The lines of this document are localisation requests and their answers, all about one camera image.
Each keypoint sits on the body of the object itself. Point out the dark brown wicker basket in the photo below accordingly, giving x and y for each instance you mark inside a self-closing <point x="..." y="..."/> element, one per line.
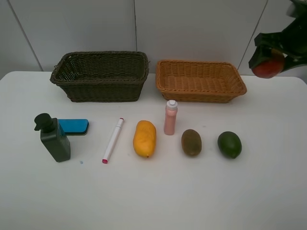
<point x="103" y="77"/>

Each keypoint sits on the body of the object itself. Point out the red apple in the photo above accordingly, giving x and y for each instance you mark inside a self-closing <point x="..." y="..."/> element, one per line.
<point x="270" y="67"/>

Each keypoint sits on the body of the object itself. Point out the pink bottle white cap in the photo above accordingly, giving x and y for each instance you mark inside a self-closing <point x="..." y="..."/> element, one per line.
<point x="170" y="117"/>

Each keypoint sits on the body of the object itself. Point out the orange wicker basket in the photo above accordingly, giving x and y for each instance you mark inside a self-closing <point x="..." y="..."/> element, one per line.
<point x="197" y="81"/>

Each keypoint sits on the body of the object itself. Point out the green avocado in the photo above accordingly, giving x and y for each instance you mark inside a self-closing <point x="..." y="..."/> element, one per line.
<point x="229" y="144"/>

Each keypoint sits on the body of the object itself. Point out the dark green pump bottle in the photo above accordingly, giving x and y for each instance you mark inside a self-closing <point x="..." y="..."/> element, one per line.
<point x="53" y="137"/>

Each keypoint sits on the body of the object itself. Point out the blue whiteboard eraser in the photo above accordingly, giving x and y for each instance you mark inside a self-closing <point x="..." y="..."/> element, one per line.
<point x="74" y="127"/>

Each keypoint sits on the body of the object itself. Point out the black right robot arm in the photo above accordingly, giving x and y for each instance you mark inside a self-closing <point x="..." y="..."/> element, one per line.
<point x="298" y="9"/>

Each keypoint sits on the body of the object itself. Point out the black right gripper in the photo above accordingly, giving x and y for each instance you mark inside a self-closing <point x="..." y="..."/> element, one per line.
<point x="292" y="41"/>

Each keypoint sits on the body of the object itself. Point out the yellow mango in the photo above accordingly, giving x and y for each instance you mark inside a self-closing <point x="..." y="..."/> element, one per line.
<point x="144" y="140"/>

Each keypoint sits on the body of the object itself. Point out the brown kiwi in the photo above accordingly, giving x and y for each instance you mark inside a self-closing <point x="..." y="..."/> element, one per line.
<point x="191" y="143"/>

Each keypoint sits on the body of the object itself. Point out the white marker pink caps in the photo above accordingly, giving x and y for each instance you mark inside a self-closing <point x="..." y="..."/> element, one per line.
<point x="113" y="141"/>

